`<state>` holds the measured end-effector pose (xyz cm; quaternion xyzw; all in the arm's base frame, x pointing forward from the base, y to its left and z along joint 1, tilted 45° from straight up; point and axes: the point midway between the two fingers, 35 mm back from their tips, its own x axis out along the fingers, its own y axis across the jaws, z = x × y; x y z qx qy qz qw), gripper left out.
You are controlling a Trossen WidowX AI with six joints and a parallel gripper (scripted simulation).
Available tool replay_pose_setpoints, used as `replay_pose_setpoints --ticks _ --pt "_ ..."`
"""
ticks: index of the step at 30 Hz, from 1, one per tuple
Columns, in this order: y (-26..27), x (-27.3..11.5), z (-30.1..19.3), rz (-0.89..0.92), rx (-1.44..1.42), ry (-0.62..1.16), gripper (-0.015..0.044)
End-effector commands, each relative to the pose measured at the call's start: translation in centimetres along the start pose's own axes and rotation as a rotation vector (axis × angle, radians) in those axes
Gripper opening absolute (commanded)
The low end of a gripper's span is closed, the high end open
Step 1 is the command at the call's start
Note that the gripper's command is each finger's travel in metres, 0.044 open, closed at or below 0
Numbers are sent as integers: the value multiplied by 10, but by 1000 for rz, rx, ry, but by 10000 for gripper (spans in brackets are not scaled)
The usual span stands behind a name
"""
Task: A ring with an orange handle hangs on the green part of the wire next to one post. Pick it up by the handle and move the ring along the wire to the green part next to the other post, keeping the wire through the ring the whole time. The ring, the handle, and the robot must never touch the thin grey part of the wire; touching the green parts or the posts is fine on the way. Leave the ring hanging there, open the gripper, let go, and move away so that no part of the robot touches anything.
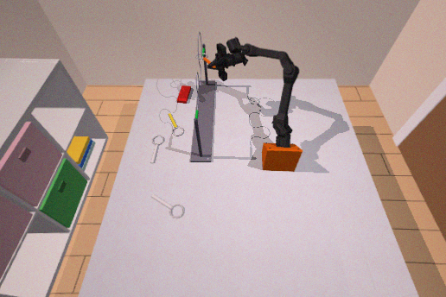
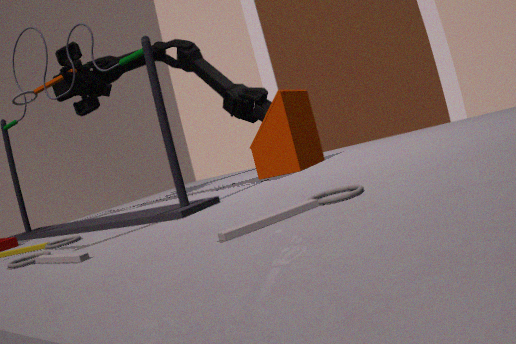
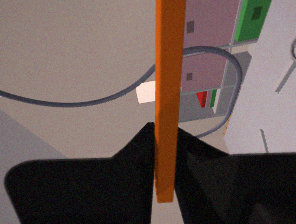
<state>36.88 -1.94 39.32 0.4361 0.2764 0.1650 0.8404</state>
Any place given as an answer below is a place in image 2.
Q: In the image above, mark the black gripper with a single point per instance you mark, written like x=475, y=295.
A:
x=85, y=81

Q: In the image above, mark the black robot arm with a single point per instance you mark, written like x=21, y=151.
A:
x=238, y=99

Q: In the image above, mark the grey loop with straight handle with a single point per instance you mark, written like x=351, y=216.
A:
x=47, y=257
x=285, y=213

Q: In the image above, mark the orange long bar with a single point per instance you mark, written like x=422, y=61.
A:
x=39, y=89

